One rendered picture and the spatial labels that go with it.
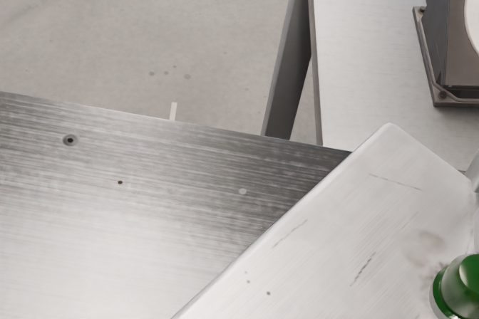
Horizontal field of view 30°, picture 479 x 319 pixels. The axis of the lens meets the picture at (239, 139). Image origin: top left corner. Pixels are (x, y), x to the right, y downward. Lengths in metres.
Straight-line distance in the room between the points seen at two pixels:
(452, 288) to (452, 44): 0.92
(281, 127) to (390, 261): 1.69
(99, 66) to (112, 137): 1.17
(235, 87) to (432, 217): 1.96
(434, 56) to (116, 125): 0.45
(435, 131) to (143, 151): 0.39
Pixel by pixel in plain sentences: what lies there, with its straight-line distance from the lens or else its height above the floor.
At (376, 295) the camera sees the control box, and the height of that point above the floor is 1.48.
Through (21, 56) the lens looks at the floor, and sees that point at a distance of 2.36.
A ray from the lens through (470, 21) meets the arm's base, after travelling 1.22.
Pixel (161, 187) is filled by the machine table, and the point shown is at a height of 0.83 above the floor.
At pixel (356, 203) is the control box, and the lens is 0.35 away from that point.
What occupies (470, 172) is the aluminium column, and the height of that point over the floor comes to 1.47.
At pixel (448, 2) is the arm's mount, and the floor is 0.95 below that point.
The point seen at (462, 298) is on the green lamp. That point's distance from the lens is 0.32.
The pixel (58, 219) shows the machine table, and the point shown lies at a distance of 1.09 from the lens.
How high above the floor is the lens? 1.76
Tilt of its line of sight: 53 degrees down
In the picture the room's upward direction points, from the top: 10 degrees clockwise
